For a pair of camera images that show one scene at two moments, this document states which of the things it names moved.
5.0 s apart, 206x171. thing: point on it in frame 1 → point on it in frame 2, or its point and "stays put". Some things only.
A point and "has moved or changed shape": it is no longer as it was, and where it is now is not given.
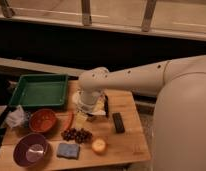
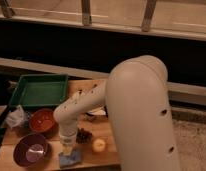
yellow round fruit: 98,145 stays put
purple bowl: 31,150 stays put
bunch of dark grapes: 80,135 stays put
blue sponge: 68,150 has moved or changed shape
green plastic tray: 40,90 stays put
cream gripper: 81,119 → 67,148
